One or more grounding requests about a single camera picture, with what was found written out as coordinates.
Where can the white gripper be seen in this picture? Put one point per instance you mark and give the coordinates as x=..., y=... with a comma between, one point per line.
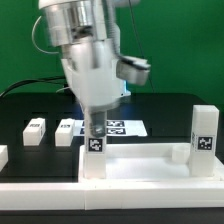
x=90, y=71

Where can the white desk top tray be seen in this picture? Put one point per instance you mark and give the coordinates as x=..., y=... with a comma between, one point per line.
x=153, y=162

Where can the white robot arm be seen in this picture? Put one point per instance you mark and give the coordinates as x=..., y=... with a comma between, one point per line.
x=88, y=36

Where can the fiducial marker sheet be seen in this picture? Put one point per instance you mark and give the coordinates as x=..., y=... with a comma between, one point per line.
x=116, y=128

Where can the white front fence bar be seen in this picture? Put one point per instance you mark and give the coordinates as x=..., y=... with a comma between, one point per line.
x=87, y=196

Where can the white fence bar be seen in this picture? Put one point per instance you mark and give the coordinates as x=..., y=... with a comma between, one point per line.
x=87, y=196
x=3, y=156

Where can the white left fence bar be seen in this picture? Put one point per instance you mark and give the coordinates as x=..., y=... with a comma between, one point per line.
x=3, y=156

